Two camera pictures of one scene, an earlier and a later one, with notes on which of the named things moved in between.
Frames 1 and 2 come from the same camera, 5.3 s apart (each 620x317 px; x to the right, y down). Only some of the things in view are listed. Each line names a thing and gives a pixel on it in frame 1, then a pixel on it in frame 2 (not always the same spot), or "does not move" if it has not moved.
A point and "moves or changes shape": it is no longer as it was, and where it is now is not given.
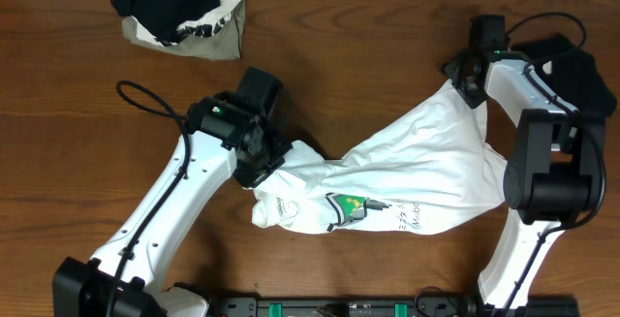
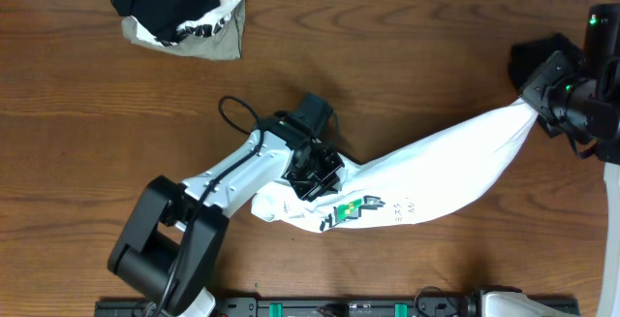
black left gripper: (264, 160) to (317, 174)
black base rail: (387, 306) does not move
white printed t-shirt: (436, 167) moves or changes shape
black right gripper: (472, 98) to (538, 93)
